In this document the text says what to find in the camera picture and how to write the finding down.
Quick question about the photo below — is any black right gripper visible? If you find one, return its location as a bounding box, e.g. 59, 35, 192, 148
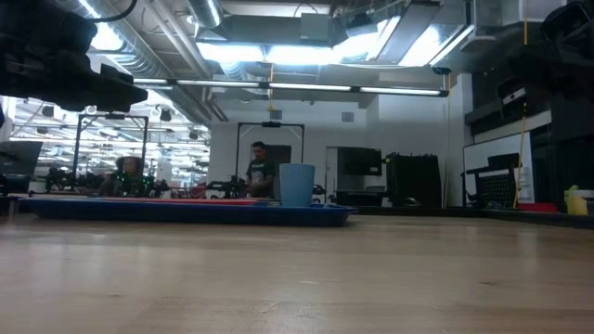
509, 41, 594, 101

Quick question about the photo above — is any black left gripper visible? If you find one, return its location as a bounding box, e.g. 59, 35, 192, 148
44, 11, 149, 113

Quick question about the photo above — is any blue plastic cup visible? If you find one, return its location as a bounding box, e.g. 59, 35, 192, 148
278, 162, 316, 208

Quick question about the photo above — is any blue plastic tray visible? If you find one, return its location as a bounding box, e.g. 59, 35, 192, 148
18, 197, 356, 228

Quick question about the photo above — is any person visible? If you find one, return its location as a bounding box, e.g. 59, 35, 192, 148
245, 141, 278, 199
98, 156, 150, 198

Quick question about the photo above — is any whiteboard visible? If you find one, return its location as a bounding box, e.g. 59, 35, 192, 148
462, 132, 536, 205

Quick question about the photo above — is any dark computer monitor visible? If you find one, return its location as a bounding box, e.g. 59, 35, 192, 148
0, 140, 44, 194

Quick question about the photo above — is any yellow bottle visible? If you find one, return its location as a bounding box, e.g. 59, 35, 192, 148
563, 184, 588, 216

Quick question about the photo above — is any black perforated cart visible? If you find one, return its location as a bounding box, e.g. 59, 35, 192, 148
461, 153, 521, 208

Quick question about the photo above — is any red flat box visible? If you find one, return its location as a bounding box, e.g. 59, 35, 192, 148
517, 201, 558, 213

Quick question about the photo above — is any long ceiling light bar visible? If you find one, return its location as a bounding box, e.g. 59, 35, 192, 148
134, 77, 450, 97

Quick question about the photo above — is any black cabinet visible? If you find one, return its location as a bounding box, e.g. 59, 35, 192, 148
386, 152, 443, 208

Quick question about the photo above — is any wide black station frame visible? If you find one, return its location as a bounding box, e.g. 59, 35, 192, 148
72, 113, 149, 196

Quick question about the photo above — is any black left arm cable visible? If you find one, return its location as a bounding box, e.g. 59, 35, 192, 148
86, 0, 139, 24

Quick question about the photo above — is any black wall shelf box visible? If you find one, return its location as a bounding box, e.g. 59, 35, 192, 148
465, 76, 529, 136

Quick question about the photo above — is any silver ventilation duct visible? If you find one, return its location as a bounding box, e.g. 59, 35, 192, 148
187, 0, 223, 29

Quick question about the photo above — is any narrow black station frame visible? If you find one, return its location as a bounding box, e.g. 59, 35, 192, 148
235, 121, 306, 201

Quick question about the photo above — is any black wall screen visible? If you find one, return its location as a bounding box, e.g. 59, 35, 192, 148
337, 147, 383, 177

